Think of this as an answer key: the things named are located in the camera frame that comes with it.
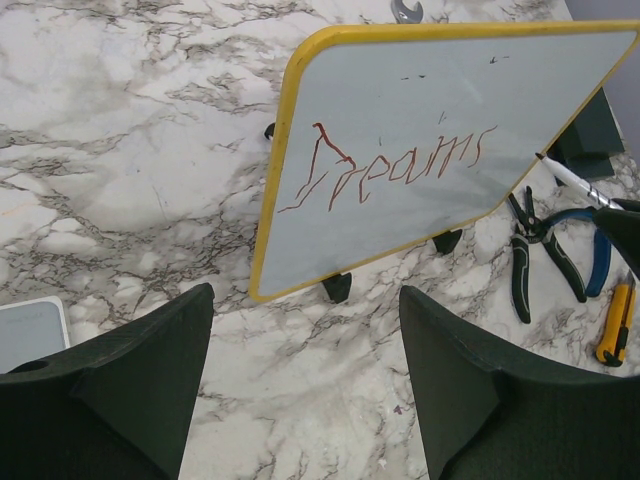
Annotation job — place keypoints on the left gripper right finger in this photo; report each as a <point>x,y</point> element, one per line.
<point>488,409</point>

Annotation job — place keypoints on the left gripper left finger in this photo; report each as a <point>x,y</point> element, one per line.
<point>117,406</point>

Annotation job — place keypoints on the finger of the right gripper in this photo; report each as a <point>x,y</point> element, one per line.
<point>622,228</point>

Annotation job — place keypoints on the white whiteboard marker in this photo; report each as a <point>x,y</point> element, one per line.
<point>579,185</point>

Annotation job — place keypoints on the yellow framed whiteboard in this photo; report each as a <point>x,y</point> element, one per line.
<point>388,135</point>

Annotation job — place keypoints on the black rectangular box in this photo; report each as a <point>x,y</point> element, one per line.
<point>588,143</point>

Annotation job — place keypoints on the small white grey eraser pad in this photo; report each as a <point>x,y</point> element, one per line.
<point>31,330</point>

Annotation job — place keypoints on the yellow black utility knife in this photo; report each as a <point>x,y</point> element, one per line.
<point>611,349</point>

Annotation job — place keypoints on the silver wrench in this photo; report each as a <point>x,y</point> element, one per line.
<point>405,14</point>

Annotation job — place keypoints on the blue handled pliers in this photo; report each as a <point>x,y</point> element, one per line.
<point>601,254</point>

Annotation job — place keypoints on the black handled pliers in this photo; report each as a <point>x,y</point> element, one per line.
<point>530,229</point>

